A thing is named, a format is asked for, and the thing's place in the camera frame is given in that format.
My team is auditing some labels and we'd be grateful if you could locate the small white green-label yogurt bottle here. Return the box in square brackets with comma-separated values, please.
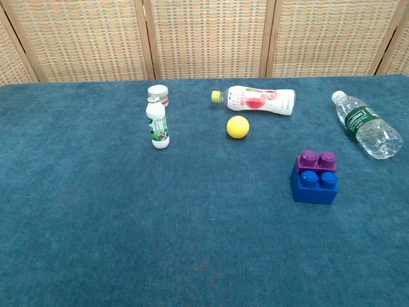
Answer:
[145, 97, 171, 150]

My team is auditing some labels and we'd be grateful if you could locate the purple toy block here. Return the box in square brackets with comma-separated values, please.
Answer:
[296, 149, 339, 175]

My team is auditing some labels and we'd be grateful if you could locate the yellow ball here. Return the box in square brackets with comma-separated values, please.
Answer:
[226, 115, 251, 140]

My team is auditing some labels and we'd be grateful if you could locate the blue toy block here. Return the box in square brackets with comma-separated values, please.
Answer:
[290, 169, 339, 204]

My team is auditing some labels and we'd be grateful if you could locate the woven folding screen panel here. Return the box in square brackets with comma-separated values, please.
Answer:
[266, 0, 409, 78]
[1, 0, 156, 83]
[142, 0, 277, 81]
[378, 19, 409, 77]
[0, 6, 42, 86]

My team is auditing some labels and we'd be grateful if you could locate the white round lidded jar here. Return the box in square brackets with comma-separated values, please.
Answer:
[147, 84, 169, 108]

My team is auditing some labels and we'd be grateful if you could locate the pink-label drink bottle green cap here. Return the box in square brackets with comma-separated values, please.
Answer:
[210, 85, 297, 116]

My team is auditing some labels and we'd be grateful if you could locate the teal blue table cloth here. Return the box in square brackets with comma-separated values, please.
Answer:
[0, 74, 409, 307]

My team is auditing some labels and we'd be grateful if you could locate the clear water bottle green label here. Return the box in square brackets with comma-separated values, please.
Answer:
[331, 90, 404, 161]

